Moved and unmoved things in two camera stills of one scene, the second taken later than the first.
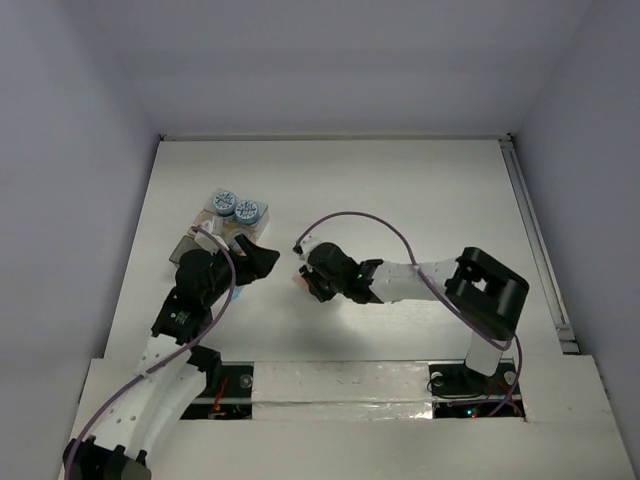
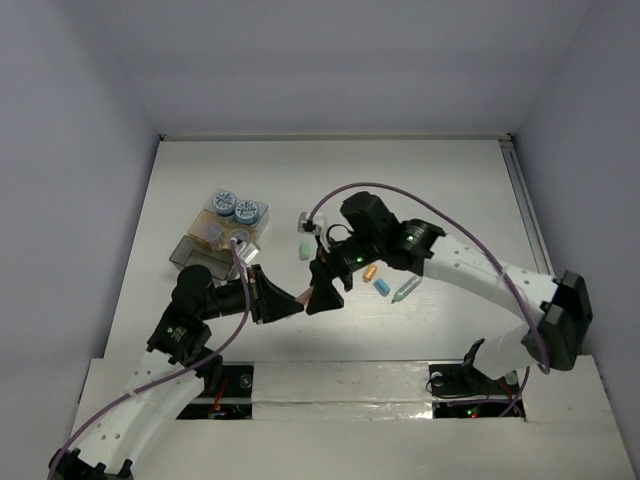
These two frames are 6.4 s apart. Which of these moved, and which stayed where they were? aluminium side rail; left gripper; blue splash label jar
Moved: left gripper
Stayed: blue splash label jar; aluminium side rail
